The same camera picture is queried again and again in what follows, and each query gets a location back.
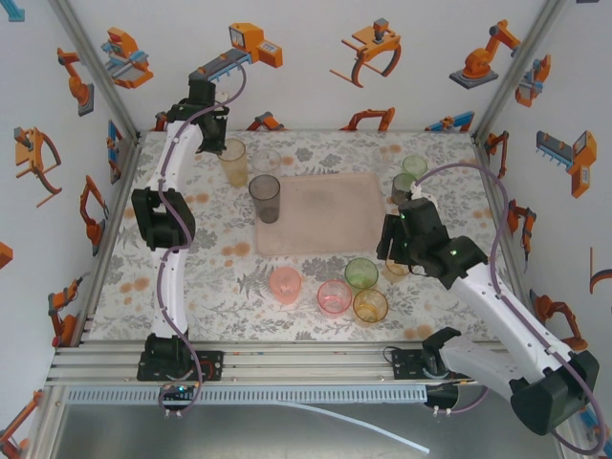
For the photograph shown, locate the tall amber glass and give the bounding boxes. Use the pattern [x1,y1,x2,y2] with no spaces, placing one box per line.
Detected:
[217,138,250,187]

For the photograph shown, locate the small amber tumbler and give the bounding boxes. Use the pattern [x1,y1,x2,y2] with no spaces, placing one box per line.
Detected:
[384,257,413,284]

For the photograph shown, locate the green transparent cup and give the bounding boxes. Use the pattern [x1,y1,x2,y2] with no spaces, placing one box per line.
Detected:
[401,155,428,182]
[343,257,381,293]

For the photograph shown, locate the tall clear glass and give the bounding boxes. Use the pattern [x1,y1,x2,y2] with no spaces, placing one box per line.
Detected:
[251,148,283,186]

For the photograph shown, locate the short grey glass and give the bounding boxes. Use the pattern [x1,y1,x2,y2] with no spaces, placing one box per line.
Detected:
[390,172,420,207]

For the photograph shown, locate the wide amber tumbler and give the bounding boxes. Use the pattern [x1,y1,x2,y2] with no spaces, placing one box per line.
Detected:
[352,288,389,329]

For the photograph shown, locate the tall grey glass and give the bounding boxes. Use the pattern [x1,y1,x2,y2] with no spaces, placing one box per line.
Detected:
[248,174,282,225]

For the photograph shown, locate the red transparent glass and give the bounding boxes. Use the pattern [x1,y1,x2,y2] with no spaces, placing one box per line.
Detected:
[317,278,354,317]

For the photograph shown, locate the pink textured plastic cup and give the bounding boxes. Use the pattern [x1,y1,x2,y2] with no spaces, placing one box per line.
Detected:
[269,266,303,306]

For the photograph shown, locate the pink plastic tray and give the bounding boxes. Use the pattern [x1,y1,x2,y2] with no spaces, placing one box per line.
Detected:
[252,171,392,258]

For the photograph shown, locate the floral patterned tablecloth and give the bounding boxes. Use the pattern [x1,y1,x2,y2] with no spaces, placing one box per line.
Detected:
[89,129,533,343]

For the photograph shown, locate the thin white plastic strip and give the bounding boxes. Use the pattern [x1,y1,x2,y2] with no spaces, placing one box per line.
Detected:
[274,400,431,455]

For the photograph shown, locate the small green-lit circuit board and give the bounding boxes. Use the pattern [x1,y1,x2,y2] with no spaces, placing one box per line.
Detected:
[159,382,198,402]

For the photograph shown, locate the grey metal sheet panel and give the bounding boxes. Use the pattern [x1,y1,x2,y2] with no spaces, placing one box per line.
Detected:
[47,401,582,459]

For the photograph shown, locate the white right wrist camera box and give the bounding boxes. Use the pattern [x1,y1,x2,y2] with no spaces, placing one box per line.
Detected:
[408,184,437,206]

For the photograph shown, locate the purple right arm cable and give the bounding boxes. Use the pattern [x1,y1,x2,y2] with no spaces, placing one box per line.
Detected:
[413,162,608,455]

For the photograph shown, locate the aluminium frame post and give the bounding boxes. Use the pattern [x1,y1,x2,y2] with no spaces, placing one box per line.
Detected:
[470,0,568,142]
[47,0,142,140]

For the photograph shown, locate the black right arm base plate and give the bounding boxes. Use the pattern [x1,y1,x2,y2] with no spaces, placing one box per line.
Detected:
[391,348,479,383]

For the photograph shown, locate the long aluminium base rail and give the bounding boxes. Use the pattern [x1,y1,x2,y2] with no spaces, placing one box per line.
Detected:
[45,339,566,388]

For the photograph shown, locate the grey slotted cable duct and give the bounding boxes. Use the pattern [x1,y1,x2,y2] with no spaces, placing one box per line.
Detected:
[64,385,429,406]

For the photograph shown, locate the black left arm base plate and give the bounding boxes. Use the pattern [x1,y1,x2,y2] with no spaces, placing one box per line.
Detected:
[137,350,226,383]

